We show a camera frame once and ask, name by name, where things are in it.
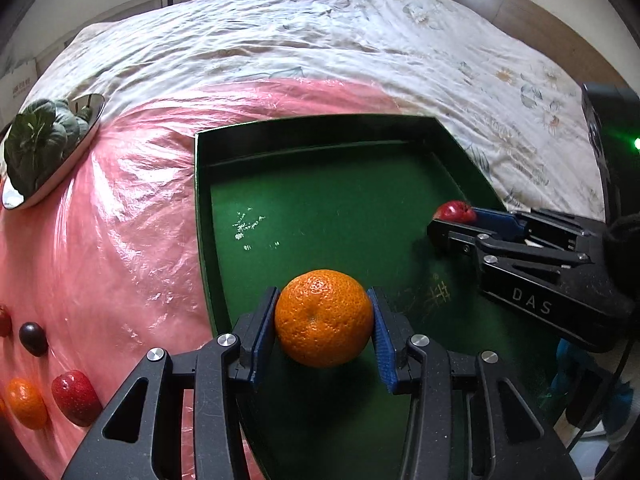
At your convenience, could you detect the green tray box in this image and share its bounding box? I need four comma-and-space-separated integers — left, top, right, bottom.
195, 115, 552, 479

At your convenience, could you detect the pink plastic sheet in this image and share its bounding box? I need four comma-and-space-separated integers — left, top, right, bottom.
1, 79, 398, 479

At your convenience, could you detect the dark red small apple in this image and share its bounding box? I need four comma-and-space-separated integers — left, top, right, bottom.
0, 304, 13, 338

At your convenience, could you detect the white round plate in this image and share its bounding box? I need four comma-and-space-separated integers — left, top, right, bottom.
1, 93, 106, 210

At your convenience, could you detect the white floral bedsheet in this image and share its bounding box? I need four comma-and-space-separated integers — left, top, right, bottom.
30, 0, 604, 219

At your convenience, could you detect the green leafy vegetable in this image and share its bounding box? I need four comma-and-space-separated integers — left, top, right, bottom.
4, 99, 94, 198

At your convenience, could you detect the dark purple plum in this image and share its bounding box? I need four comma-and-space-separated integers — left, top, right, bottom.
18, 322, 49, 358

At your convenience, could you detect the large orange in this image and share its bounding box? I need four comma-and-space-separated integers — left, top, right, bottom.
274, 270, 374, 368
6, 378, 49, 430

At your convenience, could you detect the wooden headboard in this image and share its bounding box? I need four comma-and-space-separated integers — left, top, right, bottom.
454, 0, 627, 88

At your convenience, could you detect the red strawberry-like apple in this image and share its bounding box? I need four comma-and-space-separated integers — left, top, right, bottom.
51, 370, 103, 427

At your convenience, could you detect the white cardboard box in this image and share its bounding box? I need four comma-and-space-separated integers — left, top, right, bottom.
0, 58, 38, 126

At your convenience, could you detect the right blue gloved hand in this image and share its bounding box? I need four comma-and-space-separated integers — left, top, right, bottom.
551, 339, 639, 452

